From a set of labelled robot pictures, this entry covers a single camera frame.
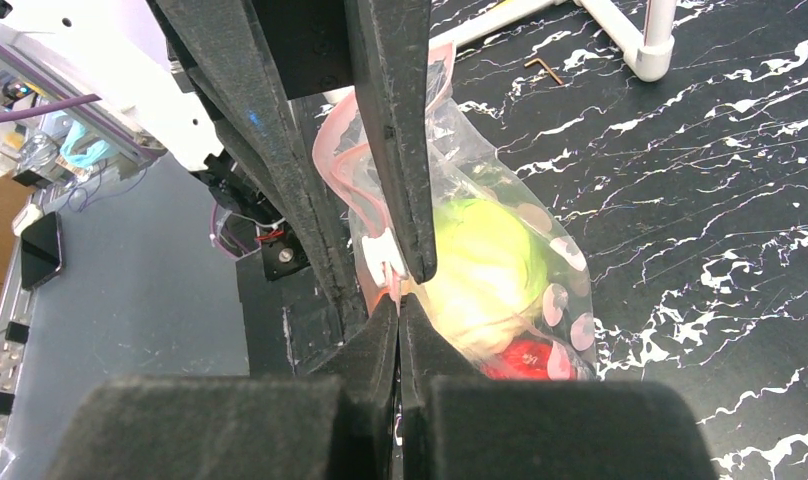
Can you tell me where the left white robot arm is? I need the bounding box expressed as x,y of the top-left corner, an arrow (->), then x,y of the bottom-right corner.
0,1 -> 437,321

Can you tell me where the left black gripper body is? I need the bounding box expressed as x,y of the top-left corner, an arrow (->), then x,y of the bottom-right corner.
252,0 -> 353,100

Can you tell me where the clear zip top bag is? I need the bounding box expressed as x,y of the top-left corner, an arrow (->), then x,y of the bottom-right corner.
312,42 -> 596,380

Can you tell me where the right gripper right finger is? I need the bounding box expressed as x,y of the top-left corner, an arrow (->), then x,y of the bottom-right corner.
399,296 -> 716,479

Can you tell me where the aluminium frame rail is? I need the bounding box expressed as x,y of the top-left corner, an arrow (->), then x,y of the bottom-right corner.
0,192 -> 48,465

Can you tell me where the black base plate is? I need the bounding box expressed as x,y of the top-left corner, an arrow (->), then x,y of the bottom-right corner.
236,252 -> 344,377

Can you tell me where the black smartphone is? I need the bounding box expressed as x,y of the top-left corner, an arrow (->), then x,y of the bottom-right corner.
20,212 -> 63,291

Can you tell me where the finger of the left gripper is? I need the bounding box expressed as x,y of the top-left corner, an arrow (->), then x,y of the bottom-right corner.
153,1 -> 368,338
345,0 -> 437,283

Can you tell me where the red tomato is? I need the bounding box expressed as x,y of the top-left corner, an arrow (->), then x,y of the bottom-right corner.
480,339 -> 559,380

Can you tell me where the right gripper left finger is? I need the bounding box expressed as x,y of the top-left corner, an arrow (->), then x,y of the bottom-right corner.
47,297 -> 398,479

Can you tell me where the green cabbage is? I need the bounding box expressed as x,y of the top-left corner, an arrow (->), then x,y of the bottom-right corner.
412,198 -> 549,361

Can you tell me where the brass hex key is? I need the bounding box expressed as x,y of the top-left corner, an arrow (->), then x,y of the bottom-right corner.
524,58 -> 564,86

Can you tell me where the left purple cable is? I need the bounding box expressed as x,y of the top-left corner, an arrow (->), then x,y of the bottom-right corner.
0,92 -> 104,127

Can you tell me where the white pvc pipe frame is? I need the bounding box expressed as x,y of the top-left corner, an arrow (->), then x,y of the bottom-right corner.
429,0 -> 677,83

